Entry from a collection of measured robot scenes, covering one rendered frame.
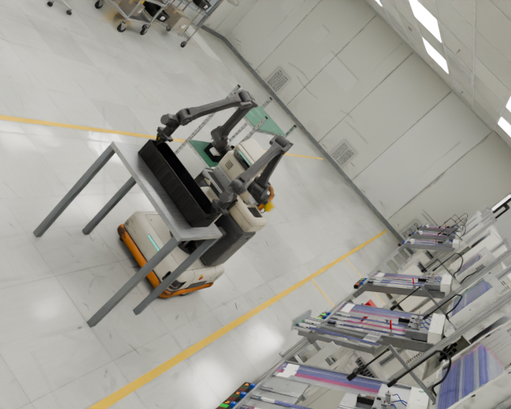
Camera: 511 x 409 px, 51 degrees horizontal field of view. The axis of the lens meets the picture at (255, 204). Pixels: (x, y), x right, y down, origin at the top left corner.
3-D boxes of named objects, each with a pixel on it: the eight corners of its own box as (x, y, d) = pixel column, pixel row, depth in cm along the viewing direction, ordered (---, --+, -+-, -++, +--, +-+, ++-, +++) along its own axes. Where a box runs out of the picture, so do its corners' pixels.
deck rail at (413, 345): (320, 333, 355) (321, 324, 354) (321, 332, 356) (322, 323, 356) (432, 354, 328) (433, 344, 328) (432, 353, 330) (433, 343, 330)
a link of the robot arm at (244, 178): (290, 148, 309) (276, 137, 311) (292, 143, 303) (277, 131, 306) (242, 197, 292) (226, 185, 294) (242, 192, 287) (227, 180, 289)
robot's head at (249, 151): (248, 148, 358) (253, 135, 345) (267, 171, 352) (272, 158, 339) (231, 157, 352) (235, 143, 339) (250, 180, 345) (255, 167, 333)
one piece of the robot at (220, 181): (199, 183, 364) (221, 162, 358) (222, 214, 356) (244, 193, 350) (186, 182, 350) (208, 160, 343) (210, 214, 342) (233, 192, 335)
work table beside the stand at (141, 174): (85, 230, 363) (160, 149, 338) (139, 314, 343) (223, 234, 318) (32, 232, 322) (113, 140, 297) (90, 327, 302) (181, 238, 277)
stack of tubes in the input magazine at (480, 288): (450, 318, 327) (487, 292, 318) (453, 301, 374) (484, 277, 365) (465, 335, 324) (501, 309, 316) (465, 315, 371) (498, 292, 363)
